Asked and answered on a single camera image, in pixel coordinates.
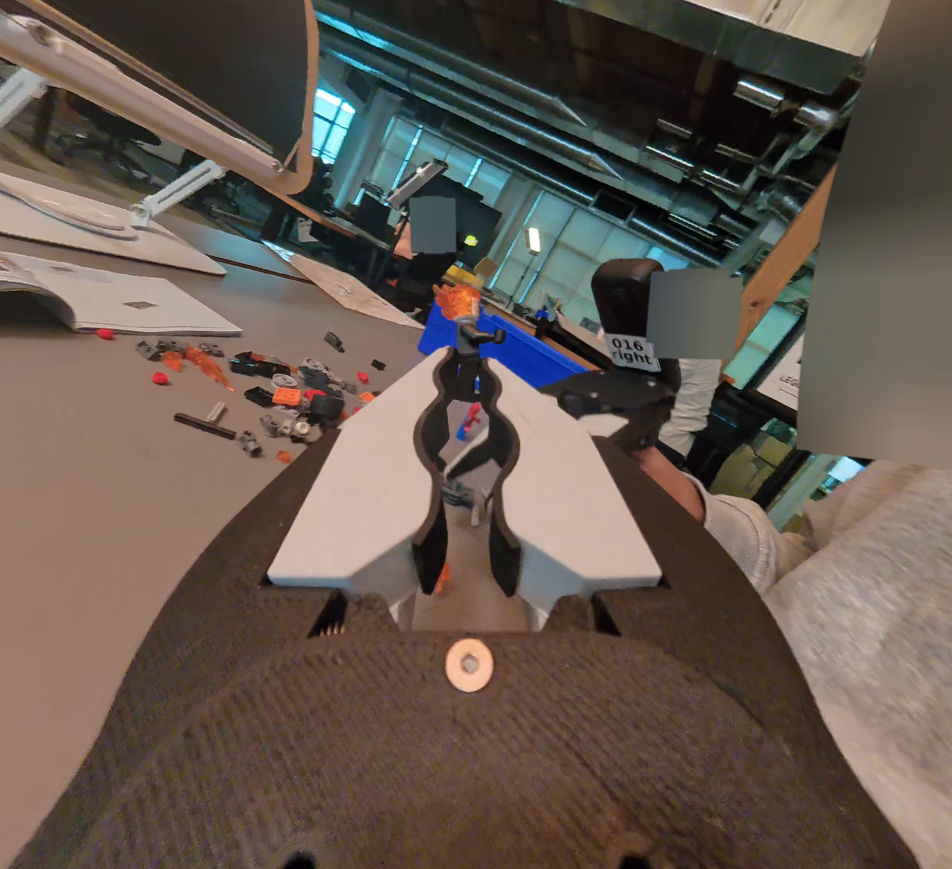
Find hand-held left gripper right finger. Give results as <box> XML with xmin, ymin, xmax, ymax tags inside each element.
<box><xmin>476</xmin><ymin>356</ymin><xmax>663</xmax><ymax>632</ymax></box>

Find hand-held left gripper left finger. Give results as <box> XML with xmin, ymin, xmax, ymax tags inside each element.
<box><xmin>266</xmin><ymin>347</ymin><xmax>458</xmax><ymax>628</ymax></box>

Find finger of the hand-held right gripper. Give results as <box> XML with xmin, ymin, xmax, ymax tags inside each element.
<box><xmin>445</xmin><ymin>412</ymin><xmax>633</xmax><ymax>485</ymax></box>

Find black lego minifigure orange head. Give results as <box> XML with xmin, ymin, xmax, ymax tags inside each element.
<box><xmin>433</xmin><ymin>280</ymin><xmax>507</xmax><ymax>394</ymax></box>

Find long black lego axle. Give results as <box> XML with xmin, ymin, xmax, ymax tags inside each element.
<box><xmin>173</xmin><ymin>411</ymin><xmax>238</xmax><ymax>441</ymax></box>

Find pile of loose lego pieces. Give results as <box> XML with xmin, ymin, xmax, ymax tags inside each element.
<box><xmin>95</xmin><ymin>325</ymin><xmax>388</xmax><ymax>464</ymax></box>

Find large orange lego flame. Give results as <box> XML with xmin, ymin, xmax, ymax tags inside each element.
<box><xmin>162</xmin><ymin>345</ymin><xmax>235</xmax><ymax>393</ymax></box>

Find lego instruction booklet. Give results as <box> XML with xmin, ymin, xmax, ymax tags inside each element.
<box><xmin>0</xmin><ymin>250</ymin><xmax>244</xmax><ymax>336</ymax></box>

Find person's right hand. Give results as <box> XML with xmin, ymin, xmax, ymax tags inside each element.
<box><xmin>638</xmin><ymin>447</ymin><xmax>708</xmax><ymax>522</ymax></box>

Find blue plastic bin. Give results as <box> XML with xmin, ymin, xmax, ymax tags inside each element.
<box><xmin>418</xmin><ymin>300</ymin><xmax>589</xmax><ymax>394</ymax></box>

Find cardboard boxes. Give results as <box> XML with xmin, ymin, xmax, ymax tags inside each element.
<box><xmin>713</xmin><ymin>430</ymin><xmax>798</xmax><ymax>506</ymax></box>

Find black framed sign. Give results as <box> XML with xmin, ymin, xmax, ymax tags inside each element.
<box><xmin>755</xmin><ymin>334</ymin><xmax>808</xmax><ymax>412</ymax></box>

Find printed paper sheet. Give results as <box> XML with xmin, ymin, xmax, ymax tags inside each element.
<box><xmin>264</xmin><ymin>240</ymin><xmax>425</xmax><ymax>329</ymax></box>

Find grey tilted panel on stand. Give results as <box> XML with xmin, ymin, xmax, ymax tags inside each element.
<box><xmin>387</xmin><ymin>161</ymin><xmax>449</xmax><ymax>202</ymax></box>

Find white monitor stand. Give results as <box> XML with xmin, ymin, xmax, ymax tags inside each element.
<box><xmin>0</xmin><ymin>10</ymin><xmax>287</xmax><ymax>277</ymax></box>

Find wooden post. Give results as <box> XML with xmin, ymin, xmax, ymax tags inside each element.
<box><xmin>736</xmin><ymin>163</ymin><xmax>837</xmax><ymax>349</ymax></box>

